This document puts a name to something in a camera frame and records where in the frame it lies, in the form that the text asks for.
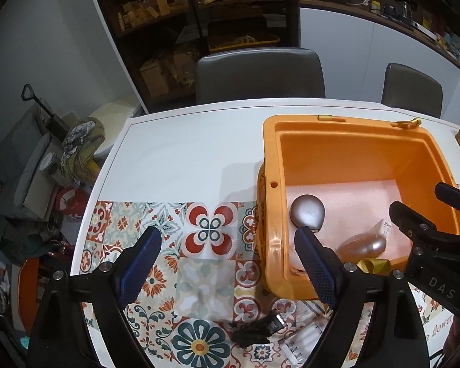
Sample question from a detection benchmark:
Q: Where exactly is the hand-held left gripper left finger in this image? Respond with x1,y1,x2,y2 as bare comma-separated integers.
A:
27,226,163,368

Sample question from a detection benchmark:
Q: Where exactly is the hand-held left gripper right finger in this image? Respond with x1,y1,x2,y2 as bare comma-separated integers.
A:
294,226,432,368

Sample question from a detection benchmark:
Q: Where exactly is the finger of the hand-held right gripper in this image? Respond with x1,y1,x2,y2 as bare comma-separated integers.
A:
434,182,460,215
389,200,441,248

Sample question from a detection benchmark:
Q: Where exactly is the white power adapter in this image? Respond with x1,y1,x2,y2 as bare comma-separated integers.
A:
370,218,397,244

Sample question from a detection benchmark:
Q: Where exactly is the rose gold oval device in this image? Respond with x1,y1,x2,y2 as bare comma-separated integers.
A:
336,234,388,263

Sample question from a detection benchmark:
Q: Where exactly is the orange plastic crate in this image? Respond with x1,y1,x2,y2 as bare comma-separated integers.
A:
257,114,460,300

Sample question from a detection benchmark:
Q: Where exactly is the black clip holder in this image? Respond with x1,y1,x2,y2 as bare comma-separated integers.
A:
230,312,286,347

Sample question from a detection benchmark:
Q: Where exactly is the red round container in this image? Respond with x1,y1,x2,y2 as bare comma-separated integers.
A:
55,186,90,223

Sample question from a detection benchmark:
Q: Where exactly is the grey padded chair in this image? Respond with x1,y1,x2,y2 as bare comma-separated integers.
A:
380,62,444,119
195,47,326,105

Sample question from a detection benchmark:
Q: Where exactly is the tile pattern tablecloth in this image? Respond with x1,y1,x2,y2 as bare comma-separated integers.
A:
70,98,460,368

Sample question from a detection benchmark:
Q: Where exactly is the crumpled cloth pile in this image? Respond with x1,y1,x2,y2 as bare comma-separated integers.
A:
59,120,105,179

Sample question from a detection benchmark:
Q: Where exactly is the grey cushion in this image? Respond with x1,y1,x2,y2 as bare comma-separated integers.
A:
0,111,52,215

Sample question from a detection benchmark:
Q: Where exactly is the cardboard box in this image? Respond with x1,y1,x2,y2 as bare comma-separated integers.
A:
139,58,170,98

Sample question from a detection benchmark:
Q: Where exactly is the white low cabinet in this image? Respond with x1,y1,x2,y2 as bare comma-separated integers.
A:
299,0,460,119

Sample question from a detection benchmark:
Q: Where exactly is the dark wooden shelf unit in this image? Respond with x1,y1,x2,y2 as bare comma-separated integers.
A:
82,0,301,115

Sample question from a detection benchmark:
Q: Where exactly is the black trolley handle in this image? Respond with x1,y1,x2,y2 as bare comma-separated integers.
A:
21,83,67,135

